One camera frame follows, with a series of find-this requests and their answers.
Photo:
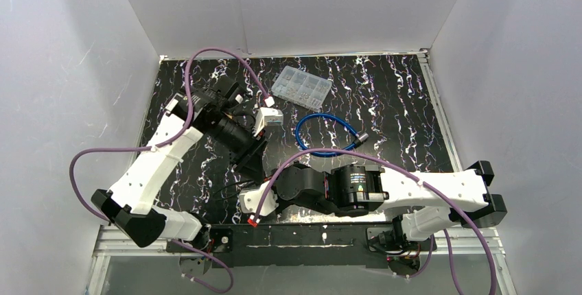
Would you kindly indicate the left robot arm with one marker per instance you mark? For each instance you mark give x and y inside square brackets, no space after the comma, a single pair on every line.
[188,118]

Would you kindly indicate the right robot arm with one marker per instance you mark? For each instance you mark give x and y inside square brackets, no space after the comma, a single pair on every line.
[444,199]

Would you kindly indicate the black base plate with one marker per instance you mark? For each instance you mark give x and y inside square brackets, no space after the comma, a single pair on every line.
[359,244]

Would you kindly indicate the black cable padlock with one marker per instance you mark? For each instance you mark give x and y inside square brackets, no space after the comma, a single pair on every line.
[234,184]

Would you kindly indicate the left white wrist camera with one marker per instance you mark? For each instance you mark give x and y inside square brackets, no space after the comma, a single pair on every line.
[267,117]

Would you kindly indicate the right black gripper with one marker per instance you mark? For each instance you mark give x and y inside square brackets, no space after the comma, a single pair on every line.
[279,188]

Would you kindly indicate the clear plastic parts box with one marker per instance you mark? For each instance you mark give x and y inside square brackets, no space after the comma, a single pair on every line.
[301,88]

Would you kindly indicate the blue cable lock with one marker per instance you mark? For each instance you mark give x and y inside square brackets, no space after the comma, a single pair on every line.
[340,131]

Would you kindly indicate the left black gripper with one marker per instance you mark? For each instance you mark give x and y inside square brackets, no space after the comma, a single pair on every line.
[248,151]

